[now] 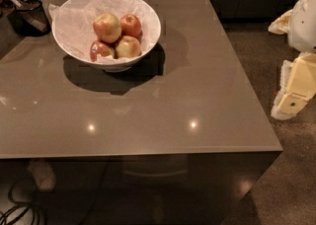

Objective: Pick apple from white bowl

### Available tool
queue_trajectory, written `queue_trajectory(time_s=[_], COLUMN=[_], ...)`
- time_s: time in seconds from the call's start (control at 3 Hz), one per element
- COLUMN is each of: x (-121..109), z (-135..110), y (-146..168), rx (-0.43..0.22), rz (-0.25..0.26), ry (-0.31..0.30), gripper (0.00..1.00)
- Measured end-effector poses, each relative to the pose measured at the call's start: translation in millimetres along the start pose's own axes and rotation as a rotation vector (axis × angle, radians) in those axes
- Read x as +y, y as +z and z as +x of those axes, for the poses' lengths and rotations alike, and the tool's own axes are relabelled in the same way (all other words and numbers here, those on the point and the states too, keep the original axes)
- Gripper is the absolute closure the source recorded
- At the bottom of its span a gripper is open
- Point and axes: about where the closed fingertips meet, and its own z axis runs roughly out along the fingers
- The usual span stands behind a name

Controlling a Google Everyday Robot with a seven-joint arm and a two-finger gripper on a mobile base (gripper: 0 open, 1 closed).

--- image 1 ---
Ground white crumpled paper liner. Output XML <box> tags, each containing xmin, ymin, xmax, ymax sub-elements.
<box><xmin>47</xmin><ymin>0</ymin><xmax>160</xmax><ymax>65</ymax></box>

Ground white ceramic bowl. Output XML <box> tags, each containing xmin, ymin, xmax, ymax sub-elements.
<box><xmin>51</xmin><ymin>0</ymin><xmax>162</xmax><ymax>73</ymax></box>

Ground red apple at back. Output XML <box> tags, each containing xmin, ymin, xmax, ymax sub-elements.
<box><xmin>119</xmin><ymin>14</ymin><xmax>142</xmax><ymax>38</ymax></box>

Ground large red-yellow apple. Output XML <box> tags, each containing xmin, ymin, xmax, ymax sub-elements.
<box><xmin>93</xmin><ymin>12</ymin><xmax>121</xmax><ymax>43</ymax></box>

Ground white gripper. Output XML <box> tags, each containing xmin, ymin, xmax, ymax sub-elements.
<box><xmin>268</xmin><ymin>0</ymin><xmax>316</xmax><ymax>120</ymax></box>

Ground red apple with sticker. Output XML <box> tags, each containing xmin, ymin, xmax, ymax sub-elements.
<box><xmin>90</xmin><ymin>40</ymin><xmax>115</xmax><ymax>62</ymax></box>

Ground black mesh basket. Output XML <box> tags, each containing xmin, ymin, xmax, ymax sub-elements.
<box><xmin>9</xmin><ymin>0</ymin><xmax>50</xmax><ymax>37</ymax></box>

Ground black cables on floor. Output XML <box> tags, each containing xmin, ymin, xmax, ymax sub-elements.
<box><xmin>0</xmin><ymin>176</ymin><xmax>48</xmax><ymax>225</ymax></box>

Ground yellow-red apple front right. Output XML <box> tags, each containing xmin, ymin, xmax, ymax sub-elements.
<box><xmin>115</xmin><ymin>36</ymin><xmax>141</xmax><ymax>58</ymax></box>

